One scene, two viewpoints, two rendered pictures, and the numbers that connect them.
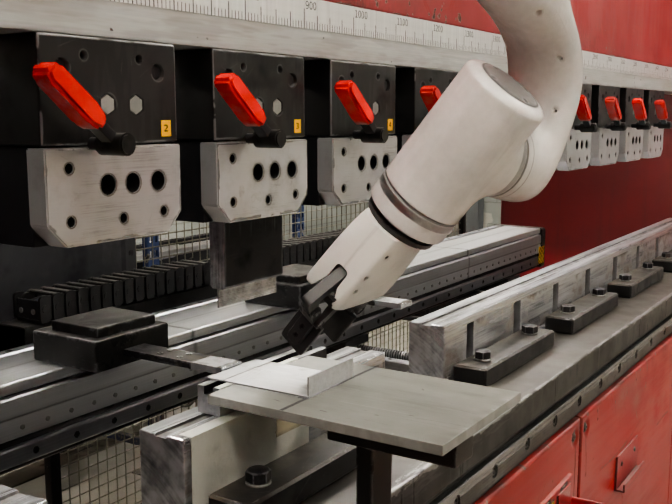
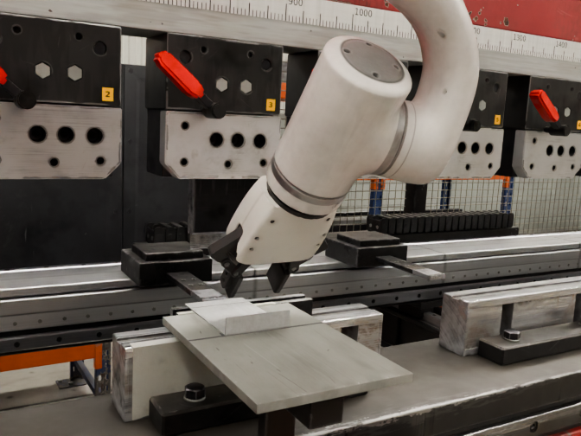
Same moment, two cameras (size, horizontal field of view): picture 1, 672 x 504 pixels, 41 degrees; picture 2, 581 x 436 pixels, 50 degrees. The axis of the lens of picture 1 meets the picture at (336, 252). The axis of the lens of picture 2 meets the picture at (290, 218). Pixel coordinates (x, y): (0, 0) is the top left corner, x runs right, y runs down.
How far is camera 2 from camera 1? 0.45 m
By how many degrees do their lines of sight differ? 27
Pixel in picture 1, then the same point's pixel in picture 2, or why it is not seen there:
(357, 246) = (249, 208)
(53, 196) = not seen: outside the picture
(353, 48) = not seen: hidden behind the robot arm
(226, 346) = (287, 286)
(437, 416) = (298, 376)
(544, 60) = (431, 38)
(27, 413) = (92, 307)
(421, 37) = not seen: hidden behind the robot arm
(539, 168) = (421, 150)
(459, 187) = (318, 160)
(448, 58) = (487, 59)
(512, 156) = (372, 133)
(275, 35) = (247, 25)
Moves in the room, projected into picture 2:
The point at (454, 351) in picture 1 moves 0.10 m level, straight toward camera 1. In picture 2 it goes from (482, 326) to (461, 342)
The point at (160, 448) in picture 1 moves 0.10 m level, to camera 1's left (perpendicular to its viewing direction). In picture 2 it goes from (118, 351) to (60, 335)
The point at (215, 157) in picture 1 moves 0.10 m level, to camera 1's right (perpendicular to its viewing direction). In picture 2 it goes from (165, 123) to (239, 127)
